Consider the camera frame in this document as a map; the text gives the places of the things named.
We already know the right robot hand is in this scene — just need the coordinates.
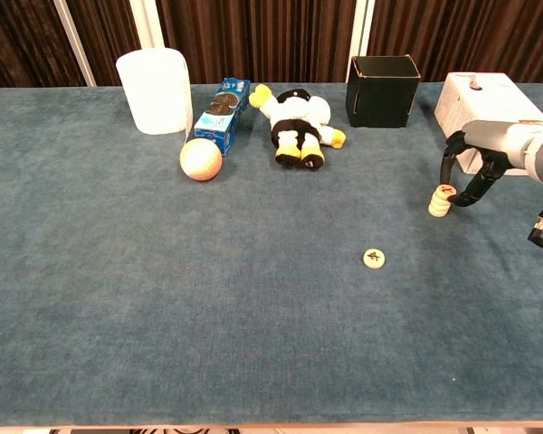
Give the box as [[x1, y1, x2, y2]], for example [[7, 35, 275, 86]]
[[439, 119, 543, 209]]

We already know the white product carton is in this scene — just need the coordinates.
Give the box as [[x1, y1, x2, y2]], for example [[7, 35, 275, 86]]
[[433, 71, 543, 175]]

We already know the black open cardboard box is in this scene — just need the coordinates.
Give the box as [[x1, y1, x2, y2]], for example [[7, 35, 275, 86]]
[[345, 54, 422, 129]]

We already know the black white penguin plush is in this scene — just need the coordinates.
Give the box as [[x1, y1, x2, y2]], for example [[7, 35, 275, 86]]
[[248, 83, 348, 171]]

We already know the blue Oreo cookie box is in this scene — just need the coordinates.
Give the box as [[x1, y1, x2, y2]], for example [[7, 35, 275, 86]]
[[193, 77, 252, 157]]

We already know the orange wooden ball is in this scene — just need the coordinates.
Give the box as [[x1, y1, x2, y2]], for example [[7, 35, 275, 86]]
[[179, 137, 224, 182]]

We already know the white toilet paper roll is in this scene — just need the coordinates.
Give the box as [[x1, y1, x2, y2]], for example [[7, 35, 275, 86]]
[[115, 47, 195, 137]]

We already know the teal table cloth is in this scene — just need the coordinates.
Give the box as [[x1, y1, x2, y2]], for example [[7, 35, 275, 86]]
[[0, 81, 543, 429]]

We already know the white partition post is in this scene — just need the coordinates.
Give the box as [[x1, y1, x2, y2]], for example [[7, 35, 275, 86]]
[[53, 0, 97, 87], [129, 0, 167, 50], [346, 0, 376, 83]]

